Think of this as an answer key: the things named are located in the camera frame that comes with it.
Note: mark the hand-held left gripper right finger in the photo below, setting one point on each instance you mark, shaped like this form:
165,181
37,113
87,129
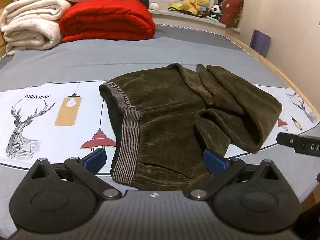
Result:
215,161

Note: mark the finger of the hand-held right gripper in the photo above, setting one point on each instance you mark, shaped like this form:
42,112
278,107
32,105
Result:
286,139

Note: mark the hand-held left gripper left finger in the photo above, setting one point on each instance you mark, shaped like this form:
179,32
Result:
94,159

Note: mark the deer and lamp printed sheet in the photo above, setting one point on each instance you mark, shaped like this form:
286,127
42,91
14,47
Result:
37,135

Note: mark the purple box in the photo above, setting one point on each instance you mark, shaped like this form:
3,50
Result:
260,42

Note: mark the red cushion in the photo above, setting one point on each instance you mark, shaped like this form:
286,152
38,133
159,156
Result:
232,11

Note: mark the folded red quilt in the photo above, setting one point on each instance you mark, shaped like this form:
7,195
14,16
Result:
107,20

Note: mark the panda plush toy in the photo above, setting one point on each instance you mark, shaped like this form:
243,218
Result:
215,12

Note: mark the folded white fleece blanket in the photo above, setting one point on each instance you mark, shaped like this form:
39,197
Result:
32,22

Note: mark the yellow and orange plush toy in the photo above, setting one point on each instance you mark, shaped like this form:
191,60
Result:
190,5

